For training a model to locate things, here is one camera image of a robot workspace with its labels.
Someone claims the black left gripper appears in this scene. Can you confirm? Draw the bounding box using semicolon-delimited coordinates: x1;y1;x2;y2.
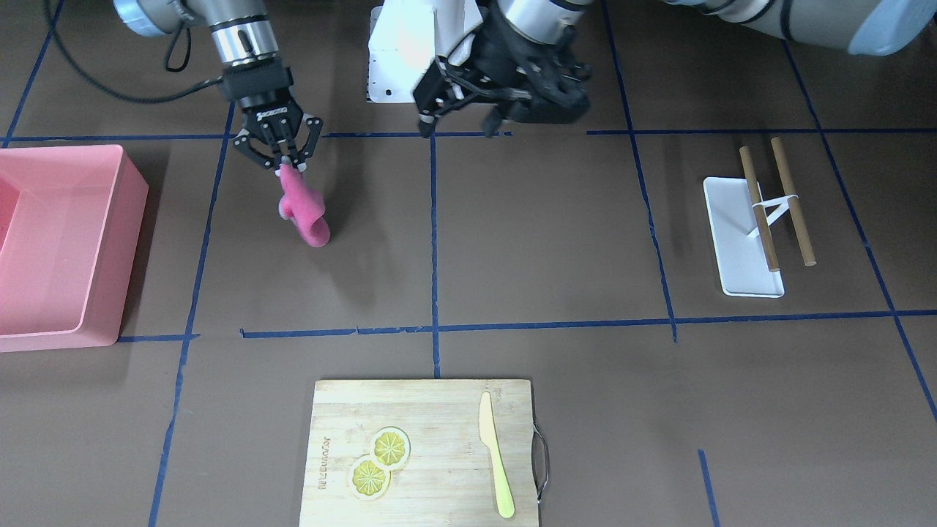
414;4;592;139

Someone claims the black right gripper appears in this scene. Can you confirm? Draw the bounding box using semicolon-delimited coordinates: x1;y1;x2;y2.
220;62;324;173

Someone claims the pink sponge cloth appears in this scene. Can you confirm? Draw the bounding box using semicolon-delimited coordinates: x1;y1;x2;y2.
277;161;331;247

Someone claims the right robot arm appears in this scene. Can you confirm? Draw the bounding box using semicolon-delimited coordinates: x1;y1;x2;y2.
113;1;324;171

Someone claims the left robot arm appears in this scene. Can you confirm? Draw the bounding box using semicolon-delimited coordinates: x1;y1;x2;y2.
412;1;935;138

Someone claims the pink plastic bin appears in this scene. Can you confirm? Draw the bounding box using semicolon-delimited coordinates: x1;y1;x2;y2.
1;144;149;351

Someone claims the wooden rack rod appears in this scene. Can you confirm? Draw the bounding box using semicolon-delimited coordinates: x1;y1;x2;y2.
739;146;780;272
770;136;817;266

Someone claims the white rack tray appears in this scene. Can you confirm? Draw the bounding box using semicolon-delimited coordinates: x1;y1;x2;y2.
703;177;785;298

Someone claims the lemon slice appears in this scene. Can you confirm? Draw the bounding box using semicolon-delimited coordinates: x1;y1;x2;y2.
347;456;392;501
369;426;411;471

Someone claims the yellow plastic knife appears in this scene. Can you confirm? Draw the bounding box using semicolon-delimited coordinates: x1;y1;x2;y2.
478;391;515;518

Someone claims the wooden cutting board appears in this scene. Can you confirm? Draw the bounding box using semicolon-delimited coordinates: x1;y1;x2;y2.
298;379;541;526

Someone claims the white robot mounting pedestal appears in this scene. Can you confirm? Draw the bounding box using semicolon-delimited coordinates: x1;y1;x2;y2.
366;0;499;104

